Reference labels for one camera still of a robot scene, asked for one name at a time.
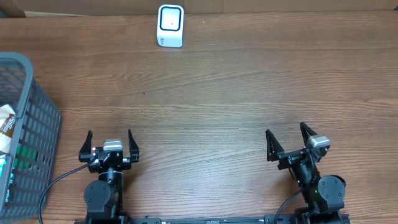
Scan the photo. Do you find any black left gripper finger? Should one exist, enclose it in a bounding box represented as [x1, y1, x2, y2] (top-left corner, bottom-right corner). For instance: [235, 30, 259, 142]
[78, 131, 93, 162]
[128, 129, 139, 163]

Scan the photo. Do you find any white barcode scanner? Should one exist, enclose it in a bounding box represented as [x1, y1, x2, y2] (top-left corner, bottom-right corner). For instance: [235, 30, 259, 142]
[157, 4, 185, 48]

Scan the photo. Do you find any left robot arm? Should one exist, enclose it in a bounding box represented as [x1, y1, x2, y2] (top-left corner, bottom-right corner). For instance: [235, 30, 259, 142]
[78, 131, 139, 224]

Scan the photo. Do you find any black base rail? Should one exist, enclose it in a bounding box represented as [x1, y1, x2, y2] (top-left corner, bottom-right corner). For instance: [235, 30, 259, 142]
[74, 213, 352, 224]

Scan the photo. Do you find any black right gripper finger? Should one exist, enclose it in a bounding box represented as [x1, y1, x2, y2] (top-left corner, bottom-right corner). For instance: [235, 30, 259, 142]
[300, 122, 317, 146]
[266, 129, 285, 162]

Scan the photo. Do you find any brown white snack bag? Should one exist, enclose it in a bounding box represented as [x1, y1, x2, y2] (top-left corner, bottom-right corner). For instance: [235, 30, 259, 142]
[0, 104, 16, 154]

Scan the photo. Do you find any grey plastic mesh basket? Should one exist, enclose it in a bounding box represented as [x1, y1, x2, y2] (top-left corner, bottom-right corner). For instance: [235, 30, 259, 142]
[1, 52, 62, 223]

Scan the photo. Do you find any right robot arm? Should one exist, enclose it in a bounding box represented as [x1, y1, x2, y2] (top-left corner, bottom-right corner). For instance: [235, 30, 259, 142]
[264, 122, 351, 223]

